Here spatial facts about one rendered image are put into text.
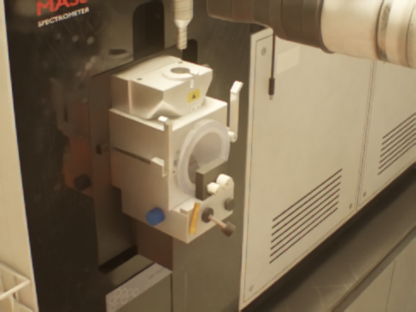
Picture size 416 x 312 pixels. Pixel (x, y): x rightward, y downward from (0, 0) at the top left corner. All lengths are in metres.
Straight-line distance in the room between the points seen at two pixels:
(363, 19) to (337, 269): 0.91
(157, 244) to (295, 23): 0.37
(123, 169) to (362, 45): 0.35
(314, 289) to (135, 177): 0.65
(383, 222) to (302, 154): 0.46
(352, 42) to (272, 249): 0.67
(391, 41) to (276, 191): 0.62
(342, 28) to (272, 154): 0.54
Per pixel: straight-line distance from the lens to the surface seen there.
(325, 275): 1.43
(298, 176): 1.22
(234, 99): 0.83
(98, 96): 0.80
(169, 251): 0.87
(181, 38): 0.74
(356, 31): 0.60
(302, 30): 0.62
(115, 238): 0.90
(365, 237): 1.56
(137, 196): 0.83
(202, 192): 0.81
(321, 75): 1.19
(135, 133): 0.80
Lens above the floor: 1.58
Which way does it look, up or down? 27 degrees down
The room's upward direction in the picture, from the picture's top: 1 degrees clockwise
